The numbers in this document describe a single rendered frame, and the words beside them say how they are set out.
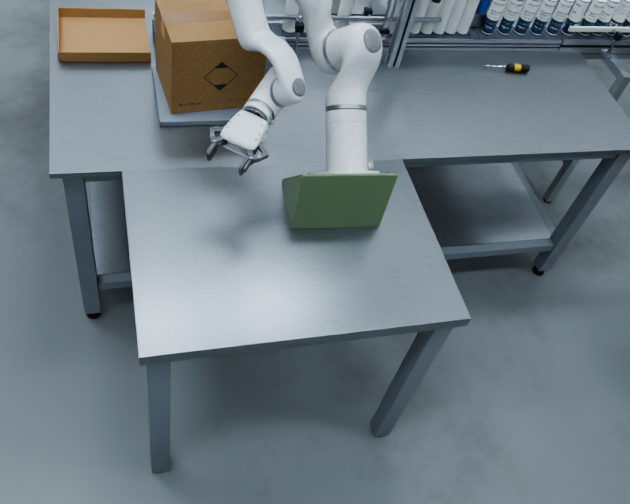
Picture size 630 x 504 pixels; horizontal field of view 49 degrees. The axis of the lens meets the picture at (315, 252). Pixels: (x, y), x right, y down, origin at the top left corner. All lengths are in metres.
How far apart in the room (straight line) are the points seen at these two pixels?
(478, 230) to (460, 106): 0.67
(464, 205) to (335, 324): 1.45
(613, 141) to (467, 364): 1.03
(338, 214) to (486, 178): 1.45
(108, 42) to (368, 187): 1.14
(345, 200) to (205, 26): 0.69
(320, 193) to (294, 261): 0.20
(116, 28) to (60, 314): 1.09
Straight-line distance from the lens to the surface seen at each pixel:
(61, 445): 2.57
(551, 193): 3.66
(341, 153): 1.96
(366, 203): 1.98
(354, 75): 1.98
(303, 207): 1.94
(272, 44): 1.81
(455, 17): 2.85
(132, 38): 2.63
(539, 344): 3.11
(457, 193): 3.19
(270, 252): 1.94
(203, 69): 2.20
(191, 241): 1.94
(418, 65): 2.75
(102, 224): 2.79
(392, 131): 2.41
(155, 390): 1.94
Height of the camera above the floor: 2.33
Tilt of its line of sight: 50 degrees down
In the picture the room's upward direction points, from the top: 15 degrees clockwise
